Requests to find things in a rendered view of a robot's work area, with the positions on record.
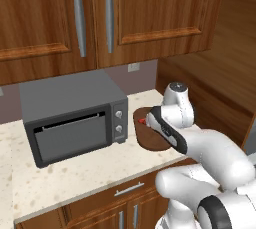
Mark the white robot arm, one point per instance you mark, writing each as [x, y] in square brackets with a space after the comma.
[213, 153]

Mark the red fish piece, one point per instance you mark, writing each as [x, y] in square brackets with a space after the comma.
[142, 121]

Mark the brown wooden cutting board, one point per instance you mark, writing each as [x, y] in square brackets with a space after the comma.
[148, 138]

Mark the grey toaster oven knob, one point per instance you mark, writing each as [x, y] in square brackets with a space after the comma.
[118, 114]
[118, 128]

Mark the grey toaster oven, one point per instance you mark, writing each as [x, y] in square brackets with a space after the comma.
[66, 93]

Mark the toaster oven glass door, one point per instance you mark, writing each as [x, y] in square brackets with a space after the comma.
[71, 138]

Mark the wooden drawer front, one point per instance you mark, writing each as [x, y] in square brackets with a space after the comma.
[100, 198]

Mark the wooden tall side panel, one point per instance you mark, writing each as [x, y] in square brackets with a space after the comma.
[226, 73]

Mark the wooden base cupboard door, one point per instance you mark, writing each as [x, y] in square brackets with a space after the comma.
[100, 221]
[151, 213]

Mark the white wall socket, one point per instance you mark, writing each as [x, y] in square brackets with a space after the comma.
[134, 67]

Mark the wooden wall cupboard door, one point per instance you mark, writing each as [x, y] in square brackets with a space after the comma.
[36, 16]
[160, 6]

